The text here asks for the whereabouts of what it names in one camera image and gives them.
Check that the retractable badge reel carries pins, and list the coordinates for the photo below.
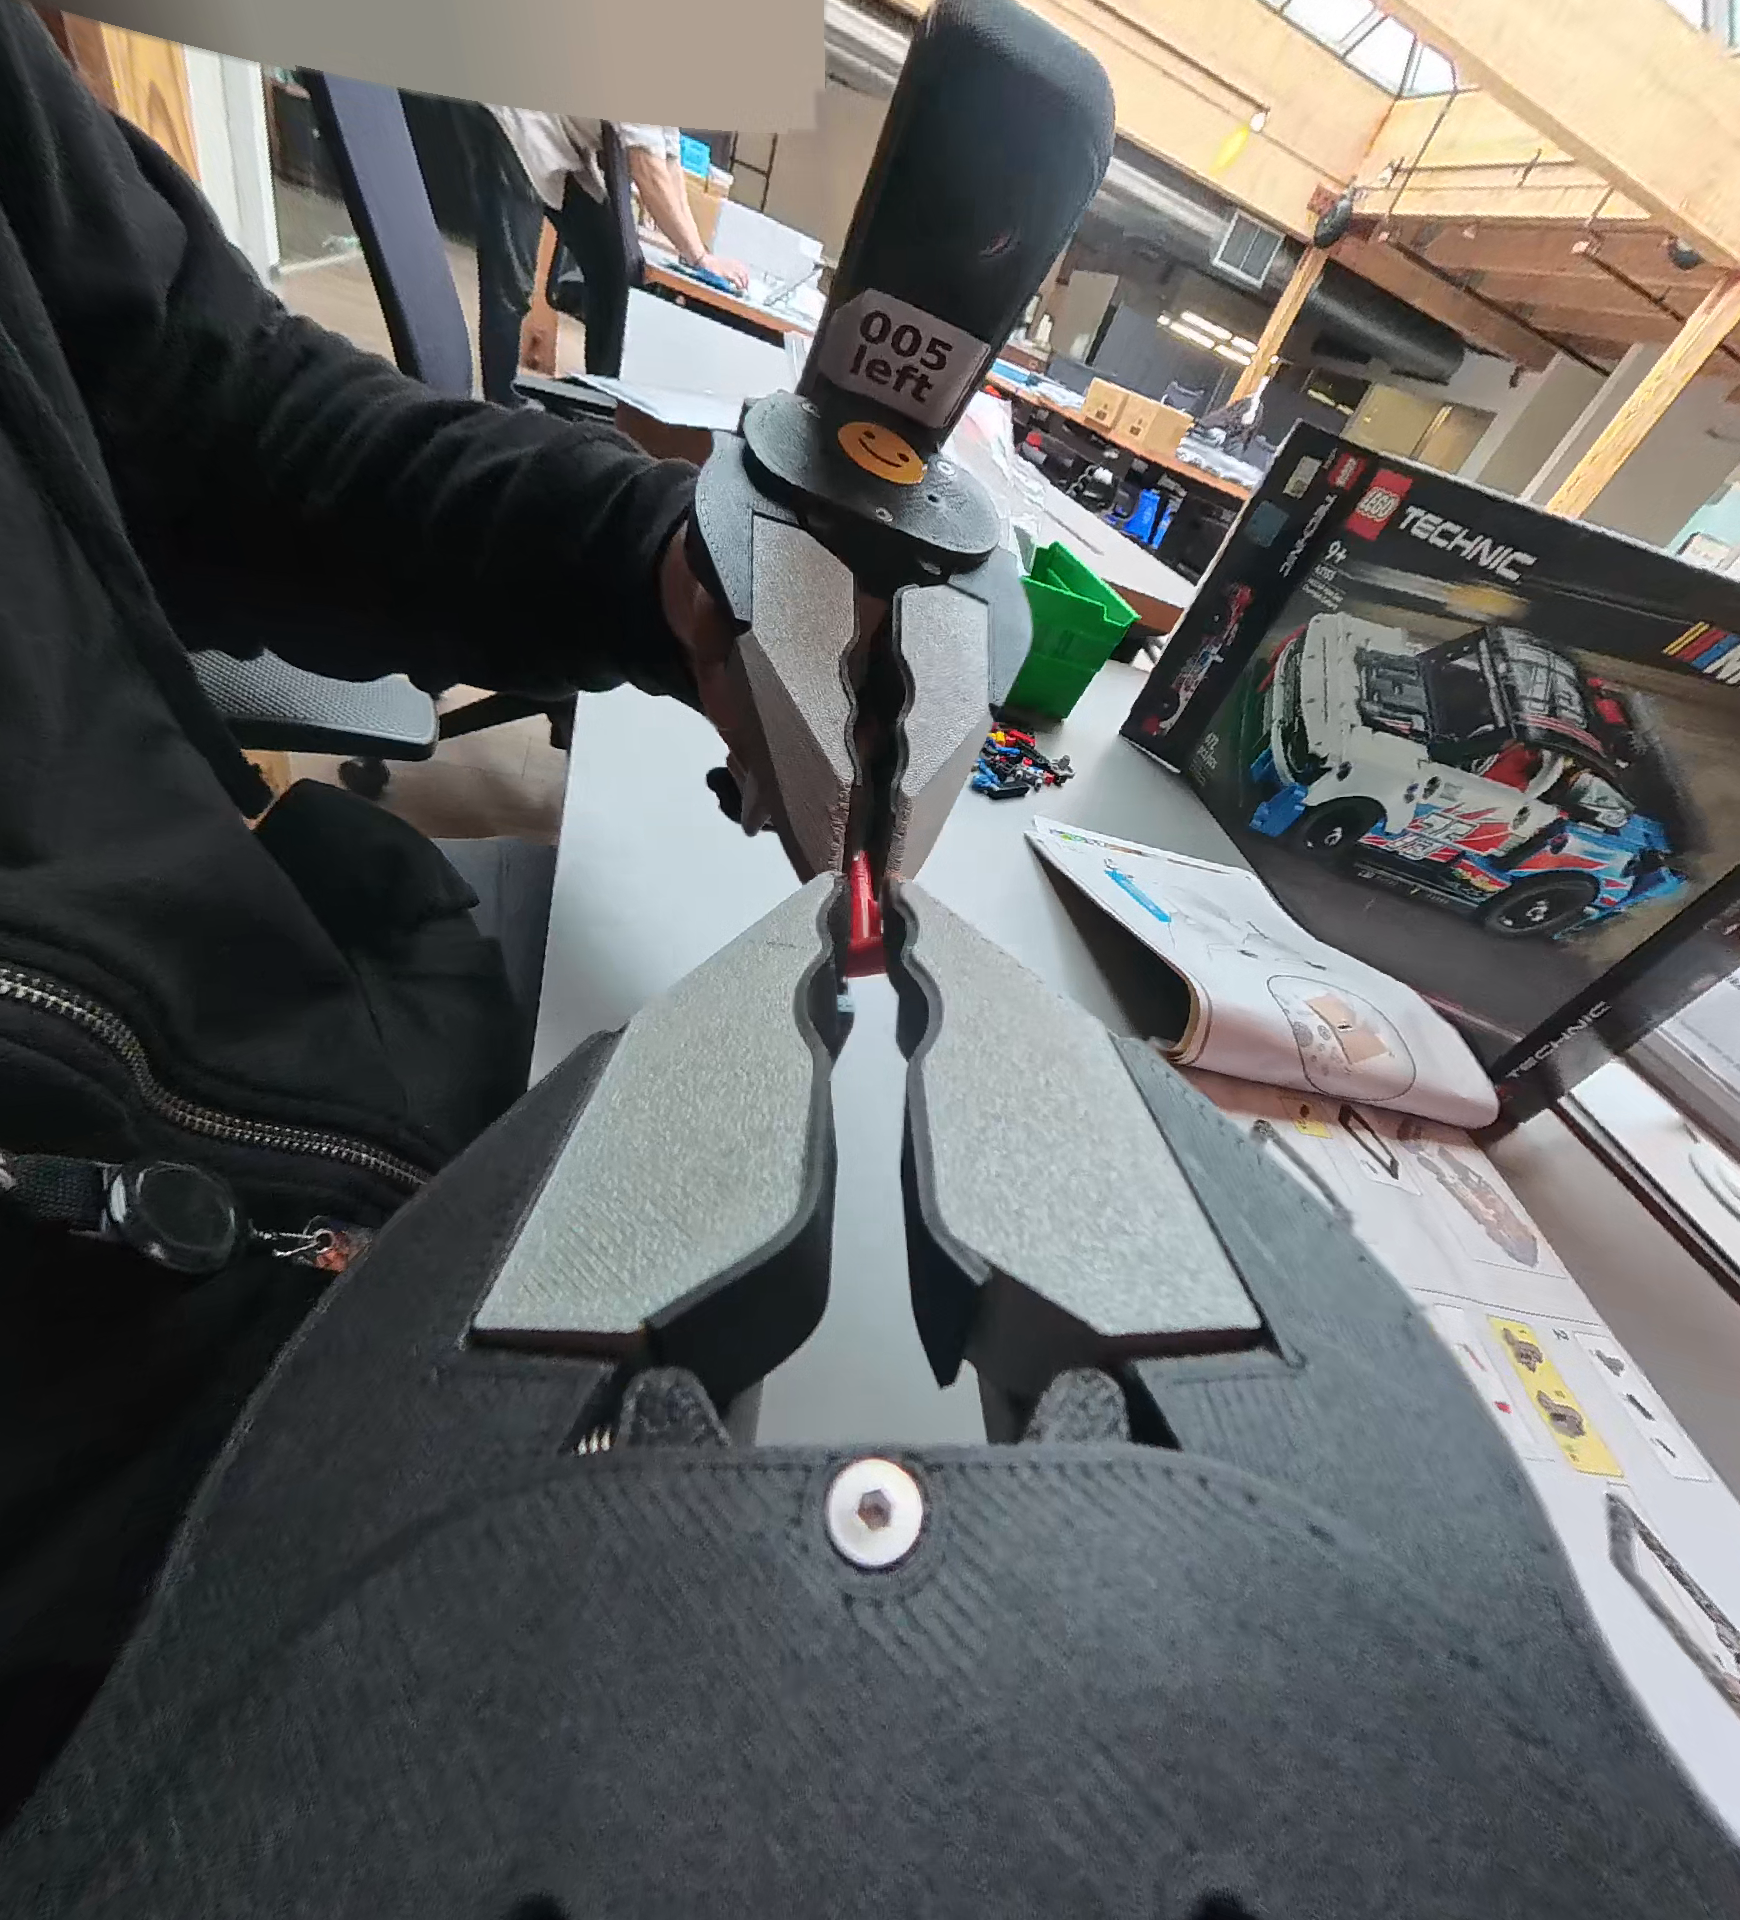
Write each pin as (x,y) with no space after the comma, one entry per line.
(180,1216)

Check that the long red lego axle pin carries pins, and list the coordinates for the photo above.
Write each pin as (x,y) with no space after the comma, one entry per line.
(862,914)

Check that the lego set box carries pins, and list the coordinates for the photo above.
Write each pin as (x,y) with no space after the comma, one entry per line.
(1486,751)

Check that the cardboard box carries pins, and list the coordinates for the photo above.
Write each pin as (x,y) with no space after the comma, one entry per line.
(1134,414)

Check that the person's left hand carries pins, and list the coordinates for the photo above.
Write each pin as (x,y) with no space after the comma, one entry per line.
(682,616)

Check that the black office chair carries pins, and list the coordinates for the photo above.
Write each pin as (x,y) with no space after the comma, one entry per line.
(315,713)

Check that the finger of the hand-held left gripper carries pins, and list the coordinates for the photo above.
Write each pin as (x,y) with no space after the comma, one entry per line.
(945,707)
(794,690)

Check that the black zip jacket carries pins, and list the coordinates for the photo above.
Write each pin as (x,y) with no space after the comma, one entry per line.
(135,901)

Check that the person's left forearm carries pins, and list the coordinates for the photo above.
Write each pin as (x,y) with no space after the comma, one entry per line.
(479,526)

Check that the lego instruction booklet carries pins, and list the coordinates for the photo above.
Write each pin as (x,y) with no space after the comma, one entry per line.
(1349,1035)

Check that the green plastic bin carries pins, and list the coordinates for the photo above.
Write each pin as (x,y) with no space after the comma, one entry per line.
(1064,630)

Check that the pile of loose lego pieces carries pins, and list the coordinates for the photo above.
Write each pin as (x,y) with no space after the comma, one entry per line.
(1020,766)

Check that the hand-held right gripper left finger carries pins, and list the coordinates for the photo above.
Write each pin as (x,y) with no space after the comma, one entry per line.
(659,1186)

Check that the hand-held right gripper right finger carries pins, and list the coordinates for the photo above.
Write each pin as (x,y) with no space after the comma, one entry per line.
(1064,1186)

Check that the blue storage crate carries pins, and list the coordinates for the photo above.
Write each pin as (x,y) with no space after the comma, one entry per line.
(1144,517)

